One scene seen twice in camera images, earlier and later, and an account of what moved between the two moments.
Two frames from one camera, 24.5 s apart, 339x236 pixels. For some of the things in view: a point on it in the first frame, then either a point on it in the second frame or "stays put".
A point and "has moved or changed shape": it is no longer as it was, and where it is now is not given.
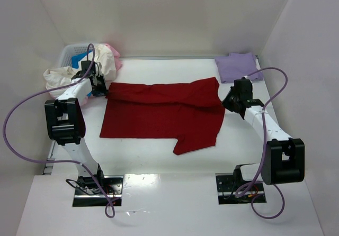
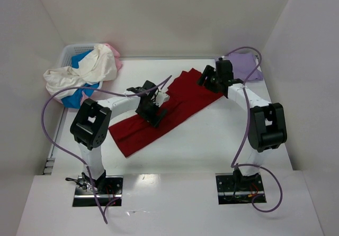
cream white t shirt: (58, 76) stays put
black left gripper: (100, 88) -> (152, 115)
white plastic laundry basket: (70, 51) stays put
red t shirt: (192, 112) has moved or changed shape
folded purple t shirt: (237, 65) stays put
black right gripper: (229, 102) -> (208, 76)
